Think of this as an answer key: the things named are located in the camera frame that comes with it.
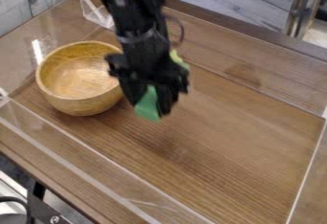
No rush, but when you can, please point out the clear acrylic tray wall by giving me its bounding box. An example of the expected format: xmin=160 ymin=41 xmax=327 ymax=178
xmin=0 ymin=95 xmax=214 ymax=224

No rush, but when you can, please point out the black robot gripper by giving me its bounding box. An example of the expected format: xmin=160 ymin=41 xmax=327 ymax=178
xmin=104 ymin=33 xmax=190 ymax=116

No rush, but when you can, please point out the clear acrylic corner bracket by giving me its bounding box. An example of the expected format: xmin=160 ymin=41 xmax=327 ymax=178
xmin=79 ymin=0 xmax=115 ymax=29

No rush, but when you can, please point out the black table leg bracket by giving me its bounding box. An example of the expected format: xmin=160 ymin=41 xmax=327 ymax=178
xmin=0 ymin=179 xmax=75 ymax=224

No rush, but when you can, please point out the green rectangular block stick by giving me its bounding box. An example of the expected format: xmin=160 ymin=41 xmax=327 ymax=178
xmin=134 ymin=50 xmax=190 ymax=122

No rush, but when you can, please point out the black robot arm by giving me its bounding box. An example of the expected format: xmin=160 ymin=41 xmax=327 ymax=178
xmin=36 ymin=0 xmax=190 ymax=121

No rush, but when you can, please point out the brown wooden bowl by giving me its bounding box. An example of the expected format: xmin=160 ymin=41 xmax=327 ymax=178
xmin=36 ymin=40 xmax=123 ymax=116

